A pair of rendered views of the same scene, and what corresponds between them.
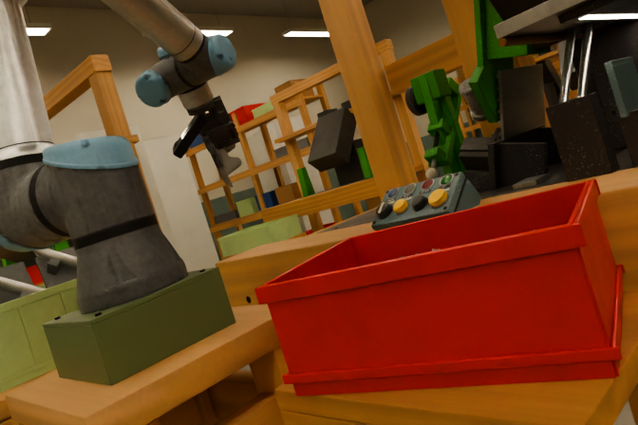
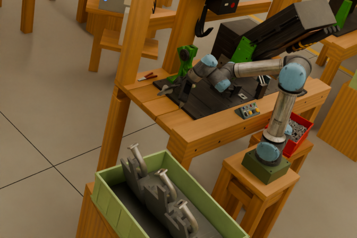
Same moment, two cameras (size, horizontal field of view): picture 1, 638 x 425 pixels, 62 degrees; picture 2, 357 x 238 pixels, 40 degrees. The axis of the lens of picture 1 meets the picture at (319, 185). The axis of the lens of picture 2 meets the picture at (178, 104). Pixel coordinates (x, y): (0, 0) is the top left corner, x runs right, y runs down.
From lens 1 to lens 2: 3.20 m
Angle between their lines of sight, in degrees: 96
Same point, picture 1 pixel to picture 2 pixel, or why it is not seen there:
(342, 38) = (146, 10)
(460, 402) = (303, 147)
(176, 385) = not seen: hidden behind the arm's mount
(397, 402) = (299, 151)
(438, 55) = (161, 22)
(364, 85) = (144, 34)
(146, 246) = not seen: hidden behind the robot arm
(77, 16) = not seen: outside the picture
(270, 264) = (212, 135)
